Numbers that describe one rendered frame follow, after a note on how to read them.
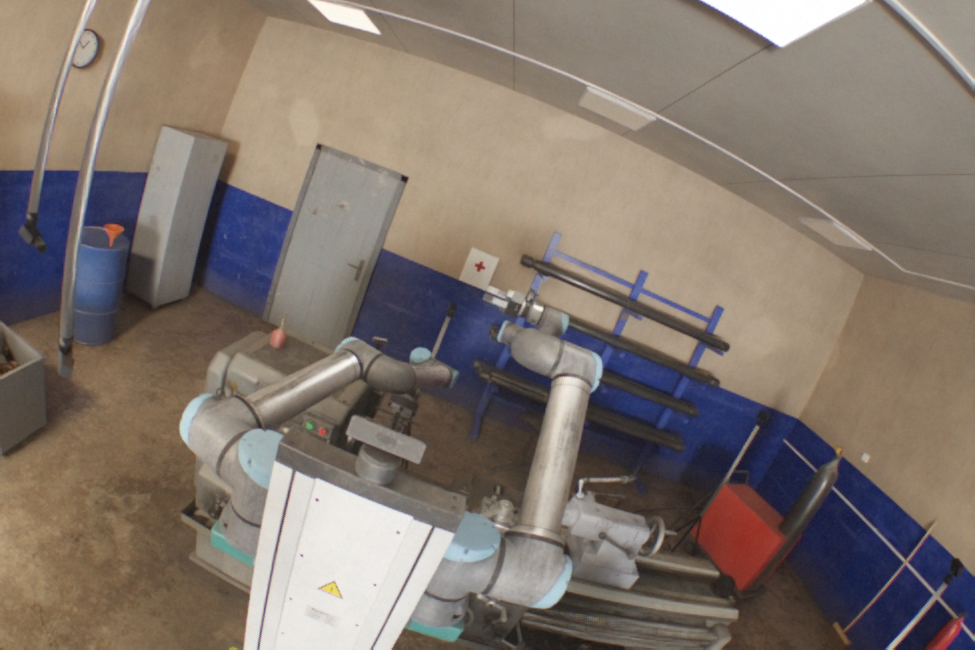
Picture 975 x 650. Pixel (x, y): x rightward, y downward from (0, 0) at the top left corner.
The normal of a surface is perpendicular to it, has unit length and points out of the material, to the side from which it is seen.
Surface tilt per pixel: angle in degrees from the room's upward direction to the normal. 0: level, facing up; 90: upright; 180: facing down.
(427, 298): 90
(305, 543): 90
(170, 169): 90
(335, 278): 90
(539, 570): 41
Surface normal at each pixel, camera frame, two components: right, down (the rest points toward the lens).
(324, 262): -0.05, 0.17
